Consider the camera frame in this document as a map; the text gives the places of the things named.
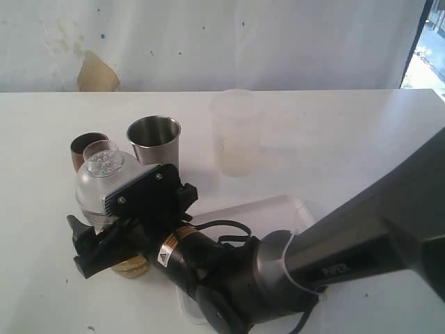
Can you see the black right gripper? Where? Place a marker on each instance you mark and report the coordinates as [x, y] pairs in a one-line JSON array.
[[155, 237]]

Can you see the clear plastic shaker body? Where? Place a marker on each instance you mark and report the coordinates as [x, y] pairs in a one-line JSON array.
[[98, 221]]

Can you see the clear plastic shaker lid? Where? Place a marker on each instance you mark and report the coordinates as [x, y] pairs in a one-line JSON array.
[[105, 169]]

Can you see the brown wooden cup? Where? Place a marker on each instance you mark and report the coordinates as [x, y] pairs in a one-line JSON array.
[[80, 143]]

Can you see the stainless steel cup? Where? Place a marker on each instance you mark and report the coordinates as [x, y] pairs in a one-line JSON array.
[[155, 140]]

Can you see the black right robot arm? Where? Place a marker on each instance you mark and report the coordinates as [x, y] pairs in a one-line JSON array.
[[239, 281]]

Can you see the white plastic tray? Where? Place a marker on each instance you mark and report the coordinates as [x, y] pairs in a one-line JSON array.
[[262, 217]]

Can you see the translucent plastic cup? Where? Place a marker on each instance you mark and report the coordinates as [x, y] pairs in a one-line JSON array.
[[237, 128]]

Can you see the white zip tie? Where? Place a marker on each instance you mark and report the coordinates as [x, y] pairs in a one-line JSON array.
[[291, 260]]

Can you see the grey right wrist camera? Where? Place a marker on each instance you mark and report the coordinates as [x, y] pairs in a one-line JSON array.
[[152, 192]]

